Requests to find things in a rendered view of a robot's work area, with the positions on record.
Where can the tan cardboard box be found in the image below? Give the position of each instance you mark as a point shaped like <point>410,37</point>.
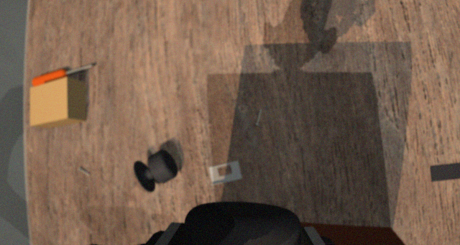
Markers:
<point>58,103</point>

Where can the orange-handled screwdriver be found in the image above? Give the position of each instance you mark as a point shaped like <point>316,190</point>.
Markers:
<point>55,75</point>

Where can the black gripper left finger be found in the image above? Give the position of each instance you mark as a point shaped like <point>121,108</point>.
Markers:
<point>173,235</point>

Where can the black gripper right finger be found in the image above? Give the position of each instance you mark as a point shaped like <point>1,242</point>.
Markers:
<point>309,236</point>

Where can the reddish-brown door slab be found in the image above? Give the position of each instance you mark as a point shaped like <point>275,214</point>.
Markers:
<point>356,235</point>

